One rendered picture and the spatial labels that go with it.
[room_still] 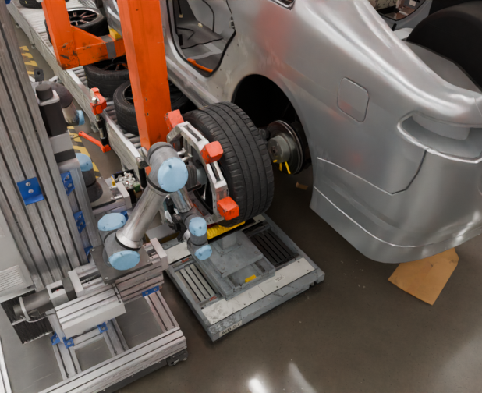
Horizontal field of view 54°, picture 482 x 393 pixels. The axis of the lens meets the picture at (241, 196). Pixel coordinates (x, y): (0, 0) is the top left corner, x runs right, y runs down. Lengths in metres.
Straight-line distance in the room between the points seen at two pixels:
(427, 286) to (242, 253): 1.20
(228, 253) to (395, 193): 1.31
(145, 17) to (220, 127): 0.64
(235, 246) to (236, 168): 0.84
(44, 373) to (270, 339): 1.22
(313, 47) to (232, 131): 0.56
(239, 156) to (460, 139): 0.97
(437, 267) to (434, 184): 1.55
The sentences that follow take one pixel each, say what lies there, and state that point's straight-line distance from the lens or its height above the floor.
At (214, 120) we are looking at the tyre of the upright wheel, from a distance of 2.39.
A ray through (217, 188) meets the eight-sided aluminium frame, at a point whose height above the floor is 0.96.
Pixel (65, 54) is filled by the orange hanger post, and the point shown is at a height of 0.66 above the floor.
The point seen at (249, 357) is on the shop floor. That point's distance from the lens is 2.81.
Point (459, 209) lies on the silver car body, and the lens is 2.08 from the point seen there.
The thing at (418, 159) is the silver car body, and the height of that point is 1.38.
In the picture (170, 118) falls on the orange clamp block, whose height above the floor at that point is 1.11.
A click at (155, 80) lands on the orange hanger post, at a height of 1.24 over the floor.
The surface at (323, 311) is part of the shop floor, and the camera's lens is 3.02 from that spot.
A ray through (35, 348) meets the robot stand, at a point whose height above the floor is 0.21.
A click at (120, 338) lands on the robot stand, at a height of 0.23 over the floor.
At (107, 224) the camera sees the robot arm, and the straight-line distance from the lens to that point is 2.05.
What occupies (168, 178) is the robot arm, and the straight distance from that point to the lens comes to 1.76.
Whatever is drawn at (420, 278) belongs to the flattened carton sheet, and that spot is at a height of 0.01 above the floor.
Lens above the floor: 2.43
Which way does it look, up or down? 41 degrees down
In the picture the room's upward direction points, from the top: straight up
